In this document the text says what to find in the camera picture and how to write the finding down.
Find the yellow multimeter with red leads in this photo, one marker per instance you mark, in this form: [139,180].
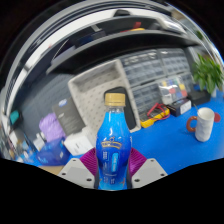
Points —
[151,120]

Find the brown cardboard box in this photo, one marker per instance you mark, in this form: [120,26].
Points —
[53,169]

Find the green potted plant, white pot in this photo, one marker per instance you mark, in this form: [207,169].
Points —
[208,75]

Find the purple plastic bag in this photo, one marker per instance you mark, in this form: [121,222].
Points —
[50,126]

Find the blue printed box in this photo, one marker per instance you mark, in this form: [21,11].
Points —
[53,152]

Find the blue drink bottle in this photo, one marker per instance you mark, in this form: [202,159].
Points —
[113,146]

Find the black shelf unit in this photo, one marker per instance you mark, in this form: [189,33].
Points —
[110,43]

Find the black zip case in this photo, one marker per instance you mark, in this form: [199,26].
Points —
[132,113]

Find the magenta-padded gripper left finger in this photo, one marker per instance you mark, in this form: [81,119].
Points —
[75,171]

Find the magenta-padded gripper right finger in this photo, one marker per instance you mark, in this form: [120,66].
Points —
[150,171]

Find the wide grey drawer cabinet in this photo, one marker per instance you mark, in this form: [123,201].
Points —
[145,96]

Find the black box with white label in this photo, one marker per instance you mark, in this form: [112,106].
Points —
[180,107]

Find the small teal device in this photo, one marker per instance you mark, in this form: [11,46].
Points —
[14,117]

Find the flat black box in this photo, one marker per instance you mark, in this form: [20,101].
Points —
[199,97]

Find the grey small-parts drawer cabinet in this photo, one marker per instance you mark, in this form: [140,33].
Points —
[141,68]
[176,61]

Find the dark grey product box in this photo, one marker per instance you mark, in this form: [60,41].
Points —
[68,116]

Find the white pegboard tray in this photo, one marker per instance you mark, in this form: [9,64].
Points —
[93,86]

